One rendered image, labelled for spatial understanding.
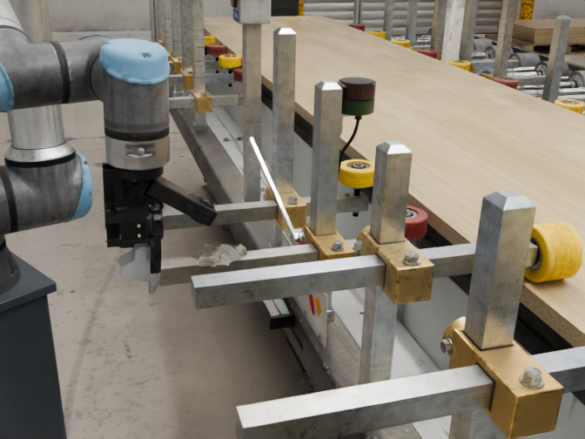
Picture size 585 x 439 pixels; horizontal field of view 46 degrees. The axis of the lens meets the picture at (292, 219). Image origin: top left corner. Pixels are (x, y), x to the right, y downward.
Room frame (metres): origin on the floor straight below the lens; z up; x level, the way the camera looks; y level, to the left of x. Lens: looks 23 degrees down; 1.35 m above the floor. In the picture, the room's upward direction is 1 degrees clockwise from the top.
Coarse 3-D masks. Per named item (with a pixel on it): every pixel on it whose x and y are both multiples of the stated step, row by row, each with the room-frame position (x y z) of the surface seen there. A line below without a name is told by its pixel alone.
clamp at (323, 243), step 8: (304, 232) 1.08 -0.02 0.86; (312, 232) 1.06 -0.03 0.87; (336, 232) 1.06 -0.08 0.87; (312, 240) 1.04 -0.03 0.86; (320, 240) 1.03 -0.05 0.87; (328, 240) 1.03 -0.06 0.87; (344, 240) 1.03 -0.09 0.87; (320, 248) 1.00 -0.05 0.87; (328, 248) 1.00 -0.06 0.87; (344, 248) 1.00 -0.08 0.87; (352, 248) 1.00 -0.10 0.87; (320, 256) 1.00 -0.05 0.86; (328, 256) 0.97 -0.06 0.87; (336, 256) 0.98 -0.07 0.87; (344, 256) 0.98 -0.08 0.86; (352, 256) 0.99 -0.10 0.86
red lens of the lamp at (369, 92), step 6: (342, 84) 1.06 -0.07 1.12; (348, 84) 1.05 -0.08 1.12; (354, 84) 1.05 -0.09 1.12; (366, 84) 1.06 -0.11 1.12; (372, 84) 1.06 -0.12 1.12; (348, 90) 1.05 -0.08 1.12; (354, 90) 1.05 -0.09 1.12; (360, 90) 1.05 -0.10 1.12; (366, 90) 1.05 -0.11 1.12; (372, 90) 1.06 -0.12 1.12; (342, 96) 1.06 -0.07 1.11; (348, 96) 1.05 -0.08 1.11; (354, 96) 1.05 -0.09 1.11; (360, 96) 1.05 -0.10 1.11; (366, 96) 1.05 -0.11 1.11; (372, 96) 1.06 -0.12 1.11
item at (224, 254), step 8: (200, 248) 0.98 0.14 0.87; (208, 248) 0.97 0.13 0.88; (216, 248) 0.97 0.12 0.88; (224, 248) 0.97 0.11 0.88; (232, 248) 0.97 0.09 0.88; (240, 248) 0.99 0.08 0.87; (192, 256) 0.97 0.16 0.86; (200, 256) 0.97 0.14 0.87; (208, 256) 0.97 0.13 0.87; (216, 256) 0.95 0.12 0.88; (224, 256) 0.96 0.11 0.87; (232, 256) 0.96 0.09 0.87; (240, 256) 0.98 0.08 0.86; (200, 264) 0.94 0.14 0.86; (208, 264) 0.94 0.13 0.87; (216, 264) 0.94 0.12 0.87; (224, 264) 0.94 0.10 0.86
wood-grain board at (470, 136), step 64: (320, 64) 2.41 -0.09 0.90; (384, 64) 2.44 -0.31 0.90; (448, 64) 2.47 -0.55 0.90; (384, 128) 1.61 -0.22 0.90; (448, 128) 1.63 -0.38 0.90; (512, 128) 1.64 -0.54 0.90; (576, 128) 1.66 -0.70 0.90; (448, 192) 1.18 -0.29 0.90; (576, 192) 1.20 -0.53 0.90; (576, 320) 0.74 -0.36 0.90
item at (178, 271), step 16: (352, 240) 1.05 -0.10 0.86; (256, 256) 0.98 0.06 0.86; (272, 256) 0.98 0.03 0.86; (288, 256) 0.99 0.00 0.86; (304, 256) 1.00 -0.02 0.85; (160, 272) 0.93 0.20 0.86; (176, 272) 0.94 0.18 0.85; (192, 272) 0.95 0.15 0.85; (208, 272) 0.95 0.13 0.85; (224, 272) 0.96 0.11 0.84
